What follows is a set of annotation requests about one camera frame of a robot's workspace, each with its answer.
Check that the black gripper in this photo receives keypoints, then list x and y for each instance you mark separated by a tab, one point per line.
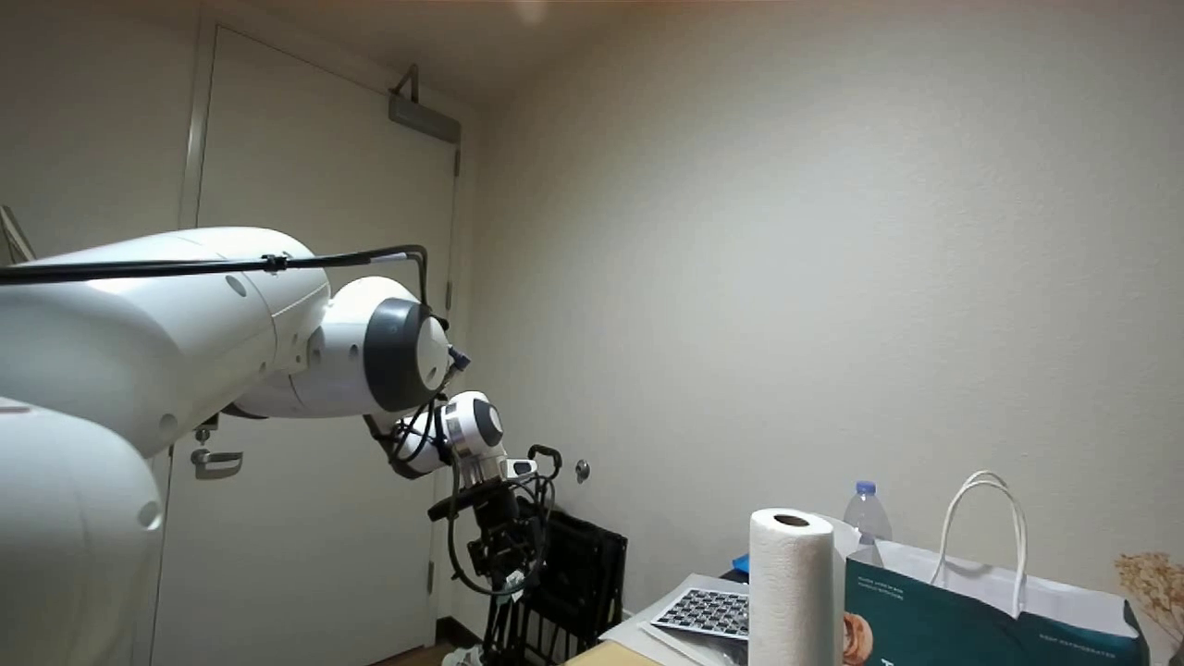
509	537

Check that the clear plastic water bottle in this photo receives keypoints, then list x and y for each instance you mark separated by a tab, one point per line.
866	515

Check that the white paper towel roll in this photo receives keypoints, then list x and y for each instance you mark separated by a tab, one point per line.
796	593

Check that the grey door closer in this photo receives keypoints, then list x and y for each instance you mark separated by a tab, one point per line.
424	117

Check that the white room door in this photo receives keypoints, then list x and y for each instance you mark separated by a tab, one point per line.
309	150

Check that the small metal wall hook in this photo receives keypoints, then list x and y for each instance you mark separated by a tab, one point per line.
584	472

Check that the small blue object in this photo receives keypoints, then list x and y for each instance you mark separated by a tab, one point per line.
737	567

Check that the dried beige plant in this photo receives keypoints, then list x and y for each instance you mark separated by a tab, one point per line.
1151	593

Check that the metal door hinge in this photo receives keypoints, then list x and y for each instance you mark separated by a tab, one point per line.
431	576
446	298

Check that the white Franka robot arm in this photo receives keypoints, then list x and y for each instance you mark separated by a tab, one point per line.
125	344

